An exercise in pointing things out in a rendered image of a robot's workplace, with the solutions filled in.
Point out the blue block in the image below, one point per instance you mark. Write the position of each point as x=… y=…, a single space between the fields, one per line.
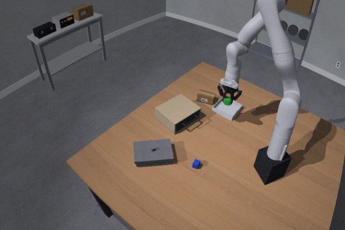
x=196 y=164

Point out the brown cardboard box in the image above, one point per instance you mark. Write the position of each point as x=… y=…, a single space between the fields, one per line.
x=206 y=97

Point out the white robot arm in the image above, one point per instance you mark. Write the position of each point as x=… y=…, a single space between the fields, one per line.
x=284 y=60

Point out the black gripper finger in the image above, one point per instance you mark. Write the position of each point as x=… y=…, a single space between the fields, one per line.
x=232 y=95
x=221 y=92

